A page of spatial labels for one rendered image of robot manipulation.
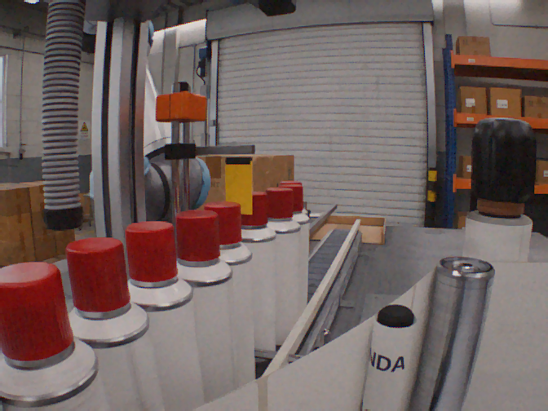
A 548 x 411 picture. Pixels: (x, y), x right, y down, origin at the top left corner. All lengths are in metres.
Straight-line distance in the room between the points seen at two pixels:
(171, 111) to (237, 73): 4.99
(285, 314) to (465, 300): 0.29
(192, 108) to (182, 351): 0.25
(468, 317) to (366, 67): 4.65
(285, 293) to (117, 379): 0.29
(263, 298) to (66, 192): 0.24
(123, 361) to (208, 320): 0.10
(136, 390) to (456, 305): 0.18
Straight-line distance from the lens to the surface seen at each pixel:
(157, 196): 0.65
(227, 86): 5.41
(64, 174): 0.29
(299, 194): 0.48
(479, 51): 4.25
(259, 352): 0.42
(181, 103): 0.38
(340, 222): 1.53
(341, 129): 4.73
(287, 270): 0.44
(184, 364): 0.25
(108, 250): 0.18
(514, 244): 0.42
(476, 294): 0.21
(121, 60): 0.40
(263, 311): 0.41
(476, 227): 0.42
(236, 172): 0.38
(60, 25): 0.31
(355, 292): 0.81
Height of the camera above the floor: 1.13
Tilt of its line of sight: 8 degrees down
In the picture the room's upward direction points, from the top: straight up
